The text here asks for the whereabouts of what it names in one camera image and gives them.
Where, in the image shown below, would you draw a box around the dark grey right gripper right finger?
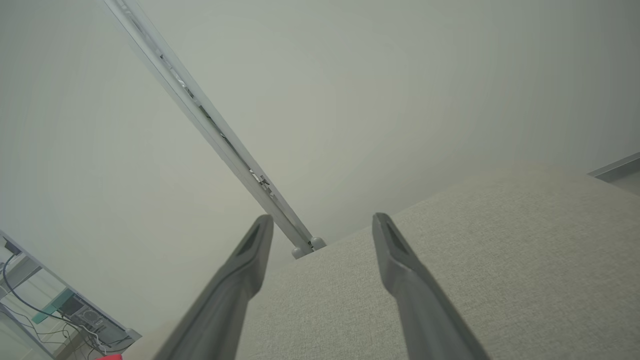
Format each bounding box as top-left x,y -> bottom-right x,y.
372,212 -> 491,360

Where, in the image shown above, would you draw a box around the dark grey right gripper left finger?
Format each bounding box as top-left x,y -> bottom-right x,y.
154,214 -> 275,360

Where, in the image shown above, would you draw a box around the black desktop computer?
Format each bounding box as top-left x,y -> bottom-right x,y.
56,294 -> 110,335

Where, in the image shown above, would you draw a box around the grey metal rack frame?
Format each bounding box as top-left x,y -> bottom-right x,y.
0,229 -> 142,360

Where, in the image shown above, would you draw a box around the tangled floor cables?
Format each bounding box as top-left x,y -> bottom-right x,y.
0,240 -> 133,357

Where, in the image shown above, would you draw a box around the grey metal frame post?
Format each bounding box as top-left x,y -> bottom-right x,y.
102,0 -> 327,260

